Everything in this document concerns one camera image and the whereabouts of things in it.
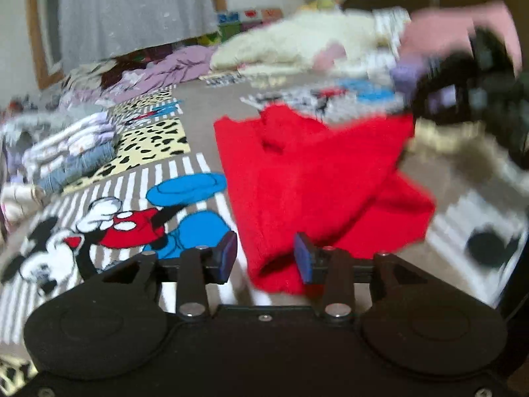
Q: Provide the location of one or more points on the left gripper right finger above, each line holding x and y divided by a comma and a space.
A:
332, 268

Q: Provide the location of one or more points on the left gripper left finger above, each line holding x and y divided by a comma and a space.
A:
198, 267

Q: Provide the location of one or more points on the red knit sweater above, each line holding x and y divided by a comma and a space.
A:
341, 186

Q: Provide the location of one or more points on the folded clothes stack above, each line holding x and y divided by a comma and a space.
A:
82, 136

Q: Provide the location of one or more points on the yellow ruffled garment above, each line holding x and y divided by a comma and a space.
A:
430, 137

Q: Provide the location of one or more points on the pink pillow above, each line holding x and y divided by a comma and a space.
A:
439, 31

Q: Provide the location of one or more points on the brown Mickey Mouse blanket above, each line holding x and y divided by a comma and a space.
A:
88, 296

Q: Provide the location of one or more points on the purple knit garment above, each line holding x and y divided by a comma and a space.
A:
405, 76

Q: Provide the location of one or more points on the cream quilted duvet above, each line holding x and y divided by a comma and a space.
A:
352, 42

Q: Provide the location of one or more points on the folded blue jeans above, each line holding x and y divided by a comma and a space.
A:
77, 167

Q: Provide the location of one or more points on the yellow green plush toy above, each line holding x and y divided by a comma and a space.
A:
320, 5

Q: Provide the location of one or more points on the rolled cream garment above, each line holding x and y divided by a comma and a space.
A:
20, 201

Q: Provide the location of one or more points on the lilac crumpled bedsheet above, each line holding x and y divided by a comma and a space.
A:
183, 65

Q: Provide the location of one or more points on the striped beige folded cloth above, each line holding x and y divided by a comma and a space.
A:
88, 76

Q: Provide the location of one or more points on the grey green crumpled garment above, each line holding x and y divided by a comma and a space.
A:
21, 132

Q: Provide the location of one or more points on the colourful picture board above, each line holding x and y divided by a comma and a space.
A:
231, 23

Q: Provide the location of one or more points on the grey starry curtain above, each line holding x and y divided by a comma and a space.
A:
95, 30

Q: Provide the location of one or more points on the wooden window frame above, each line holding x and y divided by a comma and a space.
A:
45, 78

